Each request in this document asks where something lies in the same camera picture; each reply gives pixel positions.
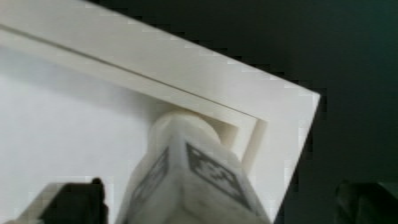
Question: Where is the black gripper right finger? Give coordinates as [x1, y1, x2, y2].
[334, 181, 398, 224]

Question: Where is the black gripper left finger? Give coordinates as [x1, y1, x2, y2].
[39, 178, 108, 224]

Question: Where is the white table leg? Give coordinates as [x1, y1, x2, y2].
[115, 112, 271, 224]

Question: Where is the white square tabletop panel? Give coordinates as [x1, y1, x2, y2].
[0, 0, 319, 224]

